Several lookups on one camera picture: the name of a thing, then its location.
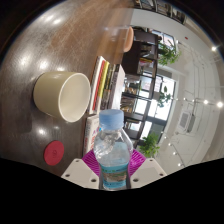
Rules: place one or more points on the cream ceramic cup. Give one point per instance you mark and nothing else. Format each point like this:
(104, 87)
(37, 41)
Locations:
(50, 95)

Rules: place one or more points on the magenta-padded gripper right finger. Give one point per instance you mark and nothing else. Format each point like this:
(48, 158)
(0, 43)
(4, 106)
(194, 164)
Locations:
(148, 171)

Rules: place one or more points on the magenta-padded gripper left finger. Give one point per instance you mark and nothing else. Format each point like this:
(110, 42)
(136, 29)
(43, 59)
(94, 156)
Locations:
(78, 171)

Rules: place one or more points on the small potted plant white pot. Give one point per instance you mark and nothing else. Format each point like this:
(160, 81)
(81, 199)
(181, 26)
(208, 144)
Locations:
(164, 96)

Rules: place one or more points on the dark open shelf unit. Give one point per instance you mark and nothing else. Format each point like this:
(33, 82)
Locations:
(140, 76)

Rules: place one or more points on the red-spined white book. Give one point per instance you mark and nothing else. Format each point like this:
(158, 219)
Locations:
(96, 85)

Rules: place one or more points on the round red coaster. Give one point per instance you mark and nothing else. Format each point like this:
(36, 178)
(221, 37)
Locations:
(54, 153)

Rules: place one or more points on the ceiling air conditioner unit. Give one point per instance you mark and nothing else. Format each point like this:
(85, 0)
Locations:
(186, 120)

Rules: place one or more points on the large potted plant dark pot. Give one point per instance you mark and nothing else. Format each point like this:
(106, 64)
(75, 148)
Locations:
(150, 145)

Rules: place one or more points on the clear blue-capped water bottle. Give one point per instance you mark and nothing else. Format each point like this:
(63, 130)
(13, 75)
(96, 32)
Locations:
(111, 156)

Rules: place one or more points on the wall bookshelf with books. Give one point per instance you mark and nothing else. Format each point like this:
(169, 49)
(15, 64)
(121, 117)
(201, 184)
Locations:
(160, 7)

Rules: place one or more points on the yellow-spined book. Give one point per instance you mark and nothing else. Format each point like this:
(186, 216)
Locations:
(104, 83)

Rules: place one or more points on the bushy potted green plant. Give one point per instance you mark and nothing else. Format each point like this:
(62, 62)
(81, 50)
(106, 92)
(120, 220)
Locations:
(169, 53)

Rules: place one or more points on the ceiling spotlights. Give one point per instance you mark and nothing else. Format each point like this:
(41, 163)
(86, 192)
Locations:
(219, 104)

